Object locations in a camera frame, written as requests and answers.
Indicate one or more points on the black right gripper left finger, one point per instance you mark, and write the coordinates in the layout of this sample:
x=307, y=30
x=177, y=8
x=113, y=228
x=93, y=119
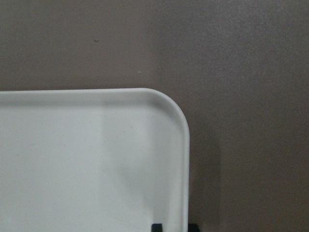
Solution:
x=157, y=227

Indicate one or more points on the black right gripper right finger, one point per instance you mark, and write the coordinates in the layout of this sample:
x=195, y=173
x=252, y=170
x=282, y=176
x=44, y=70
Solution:
x=192, y=227

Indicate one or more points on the cream rabbit tray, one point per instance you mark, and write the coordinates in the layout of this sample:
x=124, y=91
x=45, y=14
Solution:
x=93, y=160

